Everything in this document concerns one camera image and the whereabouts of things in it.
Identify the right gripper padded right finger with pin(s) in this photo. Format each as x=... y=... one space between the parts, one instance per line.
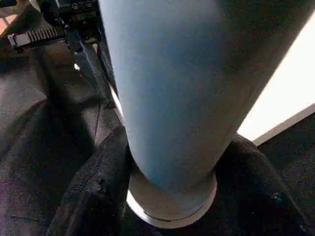
x=261 y=191

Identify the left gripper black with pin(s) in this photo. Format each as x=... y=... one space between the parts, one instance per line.
x=64 y=22

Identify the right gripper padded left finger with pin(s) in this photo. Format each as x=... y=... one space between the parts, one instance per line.
x=93 y=191

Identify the white plastic table top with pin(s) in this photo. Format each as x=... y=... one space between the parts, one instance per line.
x=285 y=88

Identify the white plastic table leg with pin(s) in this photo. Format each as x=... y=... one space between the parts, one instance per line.
x=187 y=98

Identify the black plastic mat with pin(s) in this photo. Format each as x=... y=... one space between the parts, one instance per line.
x=44 y=123

